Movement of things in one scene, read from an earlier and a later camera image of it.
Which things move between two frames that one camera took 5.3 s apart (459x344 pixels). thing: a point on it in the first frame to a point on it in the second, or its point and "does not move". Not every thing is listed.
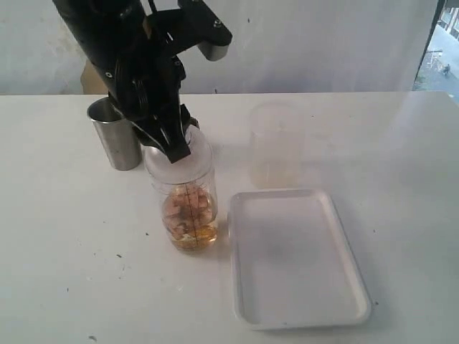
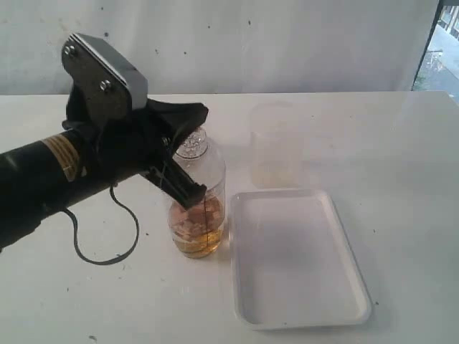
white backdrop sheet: [277, 46] does not move
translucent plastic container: [276, 142] does not move
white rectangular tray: [293, 264] does not move
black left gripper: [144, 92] to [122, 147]
